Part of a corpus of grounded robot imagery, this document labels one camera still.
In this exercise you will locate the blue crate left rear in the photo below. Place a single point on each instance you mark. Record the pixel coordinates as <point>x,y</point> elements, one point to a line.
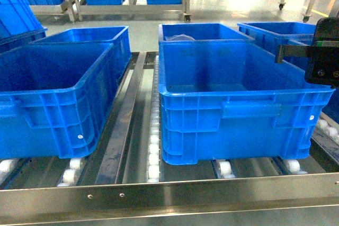
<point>116,35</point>

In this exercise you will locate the blue crate right rear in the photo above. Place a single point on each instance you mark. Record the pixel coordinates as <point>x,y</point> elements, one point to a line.
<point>268,35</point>

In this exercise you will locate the blue crate middle rear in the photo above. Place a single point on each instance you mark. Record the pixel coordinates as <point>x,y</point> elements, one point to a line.
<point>202,32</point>

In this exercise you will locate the blue crate middle front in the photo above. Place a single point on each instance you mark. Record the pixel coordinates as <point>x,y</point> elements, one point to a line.
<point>230,100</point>

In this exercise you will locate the blue crate far left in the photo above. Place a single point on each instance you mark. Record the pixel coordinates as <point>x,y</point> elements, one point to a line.
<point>19,40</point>

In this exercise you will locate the blue crate left front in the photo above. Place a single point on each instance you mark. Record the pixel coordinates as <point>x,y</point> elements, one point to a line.
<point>56,99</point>

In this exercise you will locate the clear plastic bag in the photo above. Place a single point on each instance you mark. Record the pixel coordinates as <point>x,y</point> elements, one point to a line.
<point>180,37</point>

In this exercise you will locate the metal shelf rack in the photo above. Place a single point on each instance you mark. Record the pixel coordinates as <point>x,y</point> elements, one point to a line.
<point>125,181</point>

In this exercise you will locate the tilted blue crate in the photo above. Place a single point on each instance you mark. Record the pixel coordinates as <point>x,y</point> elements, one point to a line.
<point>17,18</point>

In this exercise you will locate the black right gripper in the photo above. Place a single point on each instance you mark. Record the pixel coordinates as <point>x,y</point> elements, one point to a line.
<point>326,29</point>

